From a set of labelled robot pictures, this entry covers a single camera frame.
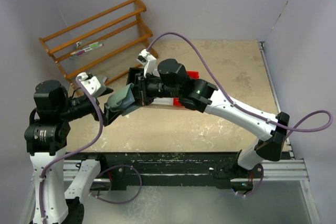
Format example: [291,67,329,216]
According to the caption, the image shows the green card holder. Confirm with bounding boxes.
[104,83,135,111]

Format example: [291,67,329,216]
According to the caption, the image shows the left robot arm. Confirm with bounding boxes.
[24,77,113,223]

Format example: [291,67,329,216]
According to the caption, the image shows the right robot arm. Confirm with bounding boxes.
[127,59,290,170]

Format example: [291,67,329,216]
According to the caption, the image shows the black plastic bin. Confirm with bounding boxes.
[127,68,145,85]

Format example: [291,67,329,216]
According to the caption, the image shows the white plastic bin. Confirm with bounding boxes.
[153,98,174,105]

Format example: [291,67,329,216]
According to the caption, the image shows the red plastic bin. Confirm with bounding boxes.
[173,71,199,106]

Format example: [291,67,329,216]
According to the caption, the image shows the wooden rack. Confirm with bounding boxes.
[38,0,159,88]

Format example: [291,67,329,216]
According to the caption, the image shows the pens on rack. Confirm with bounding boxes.
[70,41,104,59]

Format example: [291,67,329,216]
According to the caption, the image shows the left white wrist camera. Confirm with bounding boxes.
[76,72,107,98]

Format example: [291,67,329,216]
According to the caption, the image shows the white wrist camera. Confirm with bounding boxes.
[76,72,107,98]
[136,49,156,77]

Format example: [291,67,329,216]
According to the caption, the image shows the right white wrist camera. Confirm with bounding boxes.
[136,49,156,77]

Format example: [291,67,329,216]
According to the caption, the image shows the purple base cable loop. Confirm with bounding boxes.
[88,165,142,205]

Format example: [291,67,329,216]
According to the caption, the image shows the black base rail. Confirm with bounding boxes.
[64,152,263,190]

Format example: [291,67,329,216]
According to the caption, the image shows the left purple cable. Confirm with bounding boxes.
[39,76,104,224]

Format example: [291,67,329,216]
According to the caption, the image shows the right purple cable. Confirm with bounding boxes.
[146,32,333,198]

